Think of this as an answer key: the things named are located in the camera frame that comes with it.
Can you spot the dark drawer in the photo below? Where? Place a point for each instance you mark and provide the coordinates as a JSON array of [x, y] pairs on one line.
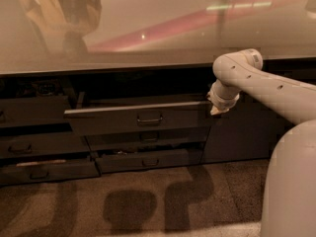
[[147, 138], [33, 111], [67, 170], [149, 160], [140, 114], [41, 144]]

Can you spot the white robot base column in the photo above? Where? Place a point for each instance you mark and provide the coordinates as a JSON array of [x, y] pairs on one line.
[[289, 208]]

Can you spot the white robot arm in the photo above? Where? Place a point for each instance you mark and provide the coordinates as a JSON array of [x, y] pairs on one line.
[[242, 71]]

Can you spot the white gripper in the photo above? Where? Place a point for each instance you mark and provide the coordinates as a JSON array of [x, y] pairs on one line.
[[222, 102]]

